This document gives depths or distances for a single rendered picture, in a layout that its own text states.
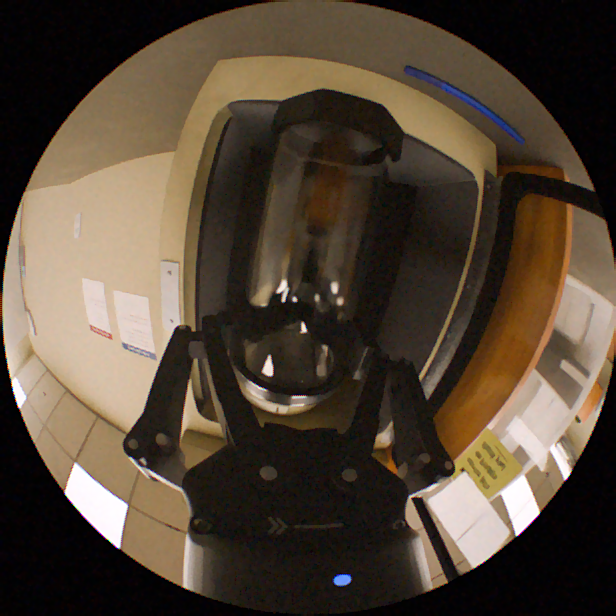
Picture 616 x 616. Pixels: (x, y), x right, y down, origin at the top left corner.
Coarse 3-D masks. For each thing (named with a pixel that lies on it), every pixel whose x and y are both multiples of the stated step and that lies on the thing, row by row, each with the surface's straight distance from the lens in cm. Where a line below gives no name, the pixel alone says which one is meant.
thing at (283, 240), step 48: (288, 144) 15; (336, 144) 14; (288, 192) 13; (336, 192) 13; (384, 192) 16; (288, 240) 13; (336, 240) 13; (288, 288) 13; (336, 288) 14; (240, 336) 22; (288, 336) 15; (336, 336) 16; (288, 384) 17; (336, 384) 19
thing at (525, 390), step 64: (512, 256) 23; (576, 256) 21; (512, 320) 22; (576, 320) 20; (512, 384) 22; (576, 384) 21; (448, 448) 27; (512, 448) 23; (576, 448) 22; (448, 512) 30; (512, 512) 26
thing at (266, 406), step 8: (240, 384) 29; (248, 392) 28; (256, 400) 29; (264, 400) 28; (264, 408) 31; (272, 408) 30; (280, 408) 29; (288, 408) 29; (296, 408) 29; (304, 408) 30
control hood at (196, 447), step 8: (184, 432) 36; (192, 432) 35; (184, 440) 35; (192, 440) 35; (200, 440) 34; (208, 440) 34; (216, 440) 34; (224, 440) 35; (184, 448) 35; (192, 448) 34; (200, 448) 34; (208, 448) 34; (216, 448) 34; (192, 456) 35; (200, 456) 34; (208, 456) 34; (376, 456) 38; (384, 456) 38; (192, 464) 35; (384, 464) 38; (184, 504) 41
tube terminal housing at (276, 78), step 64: (256, 64) 25; (320, 64) 24; (192, 128) 22; (448, 128) 25; (192, 192) 20; (192, 256) 22; (192, 320) 25; (448, 320) 25; (192, 384) 31; (384, 448) 39
